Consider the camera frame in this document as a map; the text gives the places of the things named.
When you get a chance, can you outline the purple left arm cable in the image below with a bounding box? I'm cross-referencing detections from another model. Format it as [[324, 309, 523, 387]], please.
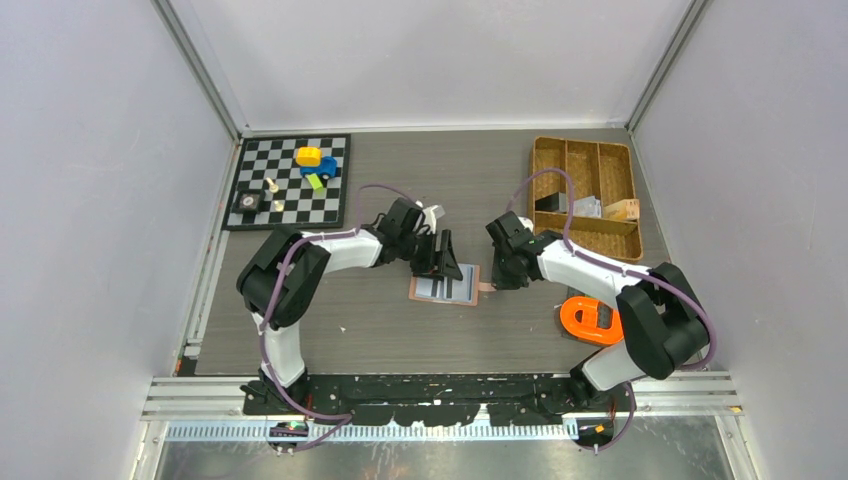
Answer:
[[256, 184, 425, 454]]

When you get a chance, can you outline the grey card with stripe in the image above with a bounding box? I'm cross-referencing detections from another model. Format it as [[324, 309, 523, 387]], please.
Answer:
[[573, 196, 603, 218]]

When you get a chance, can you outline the orange horseshoe toy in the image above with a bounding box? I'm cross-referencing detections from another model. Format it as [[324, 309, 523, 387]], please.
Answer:
[[558, 296, 624, 346]]

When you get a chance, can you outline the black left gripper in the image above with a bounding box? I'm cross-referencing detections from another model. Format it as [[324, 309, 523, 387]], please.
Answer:
[[398, 229, 461, 282]]

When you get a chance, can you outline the pink leather card holder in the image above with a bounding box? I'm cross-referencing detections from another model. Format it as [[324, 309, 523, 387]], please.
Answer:
[[409, 263, 495, 307]]

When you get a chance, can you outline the tan card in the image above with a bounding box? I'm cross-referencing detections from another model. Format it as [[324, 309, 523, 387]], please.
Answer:
[[602, 198, 641, 222]]

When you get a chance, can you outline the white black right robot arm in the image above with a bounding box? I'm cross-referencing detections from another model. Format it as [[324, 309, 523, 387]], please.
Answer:
[[486, 211, 711, 411]]

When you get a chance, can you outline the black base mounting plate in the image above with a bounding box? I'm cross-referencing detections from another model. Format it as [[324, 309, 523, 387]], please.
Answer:
[[240, 373, 635, 427]]

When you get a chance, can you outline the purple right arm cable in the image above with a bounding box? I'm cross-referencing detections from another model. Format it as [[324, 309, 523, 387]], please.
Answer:
[[504, 168, 718, 454]]

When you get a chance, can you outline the blue toy car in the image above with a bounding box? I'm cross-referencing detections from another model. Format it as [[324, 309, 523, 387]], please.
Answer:
[[300, 156, 339, 182]]

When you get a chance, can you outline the white chess pawn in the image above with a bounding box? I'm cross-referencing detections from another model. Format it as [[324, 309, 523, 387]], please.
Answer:
[[265, 177, 279, 193]]

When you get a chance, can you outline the black white chessboard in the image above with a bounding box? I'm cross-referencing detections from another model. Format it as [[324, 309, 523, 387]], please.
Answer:
[[222, 134, 352, 231]]

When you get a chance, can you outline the aluminium frame rail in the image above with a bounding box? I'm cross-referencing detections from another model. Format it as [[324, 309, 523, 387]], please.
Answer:
[[142, 371, 741, 444]]

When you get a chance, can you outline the green toy block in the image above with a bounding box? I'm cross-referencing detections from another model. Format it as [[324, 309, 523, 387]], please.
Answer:
[[306, 174, 326, 193]]

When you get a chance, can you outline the woven bamboo organizer tray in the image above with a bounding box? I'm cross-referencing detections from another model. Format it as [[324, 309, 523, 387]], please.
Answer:
[[530, 137, 643, 263]]

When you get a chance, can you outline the yellow toy block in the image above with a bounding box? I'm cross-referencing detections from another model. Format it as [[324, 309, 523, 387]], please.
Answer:
[[294, 146, 323, 168]]

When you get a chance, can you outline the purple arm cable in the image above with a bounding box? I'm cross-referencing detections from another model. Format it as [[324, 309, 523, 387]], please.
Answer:
[[256, 184, 425, 454], [504, 168, 718, 454]]

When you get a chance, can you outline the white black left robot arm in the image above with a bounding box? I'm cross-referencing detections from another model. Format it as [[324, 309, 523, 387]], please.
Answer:
[[236, 197, 464, 414]]

